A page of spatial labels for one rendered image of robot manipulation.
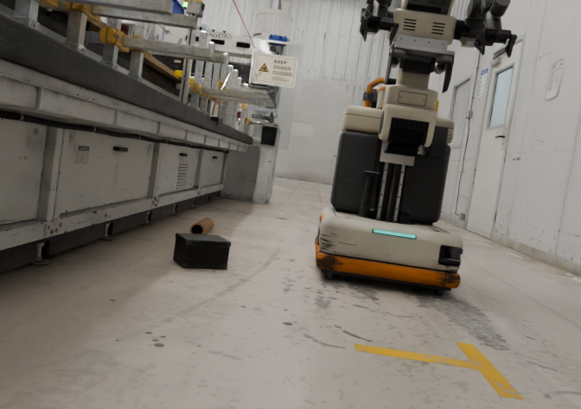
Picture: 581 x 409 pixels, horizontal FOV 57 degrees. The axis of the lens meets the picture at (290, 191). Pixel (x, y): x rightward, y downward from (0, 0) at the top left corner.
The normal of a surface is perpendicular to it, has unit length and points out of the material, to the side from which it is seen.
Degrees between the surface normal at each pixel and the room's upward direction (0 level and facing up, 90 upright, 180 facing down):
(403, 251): 90
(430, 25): 98
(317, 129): 90
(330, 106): 90
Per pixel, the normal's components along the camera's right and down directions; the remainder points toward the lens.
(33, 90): 0.99, 0.14
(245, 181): -0.04, 0.05
